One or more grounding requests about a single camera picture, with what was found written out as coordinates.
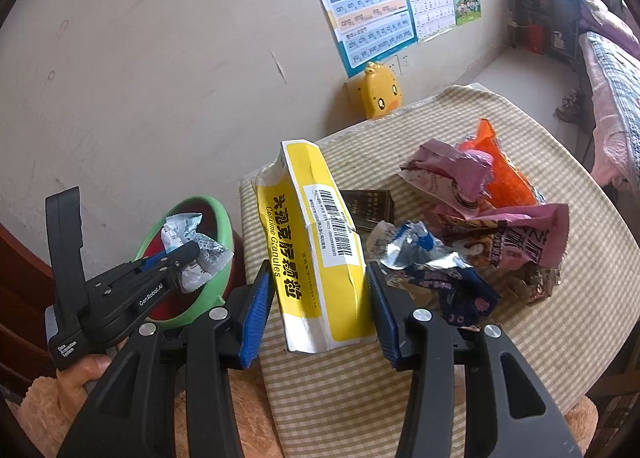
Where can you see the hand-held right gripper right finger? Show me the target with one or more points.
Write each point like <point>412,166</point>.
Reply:
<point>381,308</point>

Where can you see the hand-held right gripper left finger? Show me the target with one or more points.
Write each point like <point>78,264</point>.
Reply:
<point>255,318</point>

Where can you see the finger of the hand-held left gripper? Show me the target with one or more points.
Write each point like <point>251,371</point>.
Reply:
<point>175,258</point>
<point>152,258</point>

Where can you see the white blue wrapper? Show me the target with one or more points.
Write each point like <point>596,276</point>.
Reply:
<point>210,253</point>

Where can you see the green plastic bin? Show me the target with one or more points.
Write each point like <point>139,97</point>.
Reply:
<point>202,201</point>

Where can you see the yellow white medicine box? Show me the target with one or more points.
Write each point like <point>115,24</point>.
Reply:
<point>300,258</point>

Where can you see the pink printed snack wrapper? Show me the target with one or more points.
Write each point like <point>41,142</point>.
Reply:
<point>530,233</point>

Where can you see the person's left forearm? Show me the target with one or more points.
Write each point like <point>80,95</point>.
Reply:
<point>45,418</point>

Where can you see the person's left hand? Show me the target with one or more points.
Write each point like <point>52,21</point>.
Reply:
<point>85,370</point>

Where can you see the navy patterned wrapper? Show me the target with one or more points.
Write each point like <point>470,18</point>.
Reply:
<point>450,288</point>

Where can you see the silver blue foil wrapper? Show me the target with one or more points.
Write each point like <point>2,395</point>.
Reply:
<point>415,243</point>

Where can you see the brown wooden furniture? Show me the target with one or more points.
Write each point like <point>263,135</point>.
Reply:
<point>22,288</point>

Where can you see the dark brown small box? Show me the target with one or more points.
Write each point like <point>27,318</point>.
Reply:
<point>372,205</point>

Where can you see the pink crumpled plastic wrapper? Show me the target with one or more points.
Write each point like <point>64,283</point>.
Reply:
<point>440,163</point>

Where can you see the orange snack wrapper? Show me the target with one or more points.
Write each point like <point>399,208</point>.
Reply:
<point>505,183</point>

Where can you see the striped beige tablecloth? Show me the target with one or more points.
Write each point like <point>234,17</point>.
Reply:
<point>550,363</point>

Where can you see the yellow duck stool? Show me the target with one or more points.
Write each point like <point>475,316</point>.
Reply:
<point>375,93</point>

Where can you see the dark plaid cloth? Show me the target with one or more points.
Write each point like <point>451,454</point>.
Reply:
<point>617,418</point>

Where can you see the pair of shoes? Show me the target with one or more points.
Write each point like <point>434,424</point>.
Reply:
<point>567,108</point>

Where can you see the bed with quilt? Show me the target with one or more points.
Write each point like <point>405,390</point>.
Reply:
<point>607,138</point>

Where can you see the blue bordered letter poster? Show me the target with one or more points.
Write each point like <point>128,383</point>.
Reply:
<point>360,3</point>

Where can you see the red container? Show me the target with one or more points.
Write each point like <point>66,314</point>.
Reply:
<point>536,37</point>

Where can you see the plaid quilt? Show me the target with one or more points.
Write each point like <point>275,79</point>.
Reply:
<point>617,73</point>

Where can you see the dark shelf unit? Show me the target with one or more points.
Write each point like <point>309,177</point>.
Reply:
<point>545,3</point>

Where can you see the purple pillow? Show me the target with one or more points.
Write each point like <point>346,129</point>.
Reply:
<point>605,18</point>

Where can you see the white wall socket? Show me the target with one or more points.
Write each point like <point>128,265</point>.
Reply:
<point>400,63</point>

